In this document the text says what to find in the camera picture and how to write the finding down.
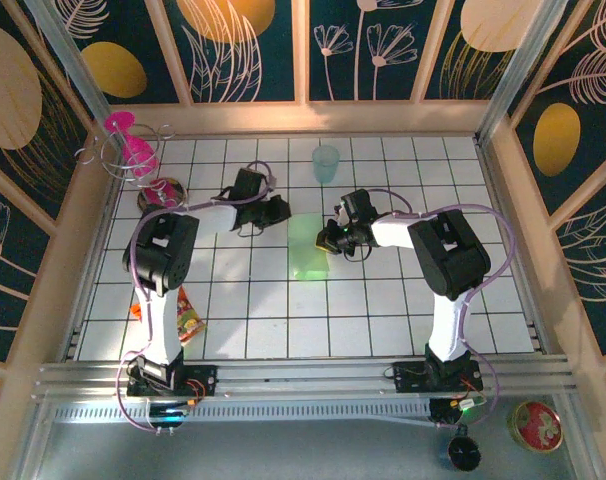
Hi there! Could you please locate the colourful snack packet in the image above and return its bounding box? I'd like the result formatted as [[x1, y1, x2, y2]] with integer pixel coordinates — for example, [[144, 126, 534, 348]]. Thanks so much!
[[130, 285, 208, 347]]

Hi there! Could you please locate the round red tin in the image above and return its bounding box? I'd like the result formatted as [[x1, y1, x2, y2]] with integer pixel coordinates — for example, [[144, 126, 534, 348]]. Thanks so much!
[[506, 400, 564, 454]]

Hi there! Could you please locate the translucent teal plastic cup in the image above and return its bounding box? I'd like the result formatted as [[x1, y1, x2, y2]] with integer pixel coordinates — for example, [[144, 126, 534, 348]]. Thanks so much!
[[311, 144, 341, 185]]

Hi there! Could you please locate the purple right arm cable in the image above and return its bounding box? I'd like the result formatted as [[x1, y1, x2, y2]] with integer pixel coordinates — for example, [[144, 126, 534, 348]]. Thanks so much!
[[367, 188, 517, 431]]

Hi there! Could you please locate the round black cap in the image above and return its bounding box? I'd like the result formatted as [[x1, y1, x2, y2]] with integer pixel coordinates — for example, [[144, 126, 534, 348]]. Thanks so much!
[[447, 435, 483, 472]]

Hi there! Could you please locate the green cloth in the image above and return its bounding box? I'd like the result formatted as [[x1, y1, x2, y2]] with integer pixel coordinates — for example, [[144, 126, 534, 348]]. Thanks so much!
[[287, 212, 330, 282]]

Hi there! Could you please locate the aluminium frame post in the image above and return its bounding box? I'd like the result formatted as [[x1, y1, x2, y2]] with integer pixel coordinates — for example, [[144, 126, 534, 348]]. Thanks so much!
[[22, 0, 115, 124], [475, 0, 570, 144]]

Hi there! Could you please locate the perforated metal cable tray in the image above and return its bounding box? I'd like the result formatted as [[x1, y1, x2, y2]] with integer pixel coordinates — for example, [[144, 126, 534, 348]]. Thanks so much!
[[52, 399, 434, 426]]

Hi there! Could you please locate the chrome wire glass rack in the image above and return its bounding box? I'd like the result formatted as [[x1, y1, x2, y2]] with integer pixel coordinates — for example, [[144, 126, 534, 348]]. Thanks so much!
[[75, 122, 190, 221]]

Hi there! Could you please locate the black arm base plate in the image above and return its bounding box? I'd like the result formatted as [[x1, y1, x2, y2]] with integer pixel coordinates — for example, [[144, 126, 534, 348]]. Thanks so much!
[[126, 363, 219, 399], [392, 360, 484, 394]]

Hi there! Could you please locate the pink plastic wine glass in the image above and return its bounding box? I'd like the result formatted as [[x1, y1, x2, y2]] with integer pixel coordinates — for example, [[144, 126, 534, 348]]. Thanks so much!
[[104, 110, 160, 179]]

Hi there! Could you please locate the black controller box with wires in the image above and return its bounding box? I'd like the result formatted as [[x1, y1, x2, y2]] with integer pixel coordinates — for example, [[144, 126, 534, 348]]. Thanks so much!
[[146, 399, 194, 430], [429, 396, 490, 427]]

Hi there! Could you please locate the aluminium mounting rail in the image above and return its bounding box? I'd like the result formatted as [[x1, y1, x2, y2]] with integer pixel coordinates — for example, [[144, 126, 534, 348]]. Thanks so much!
[[32, 353, 579, 401]]

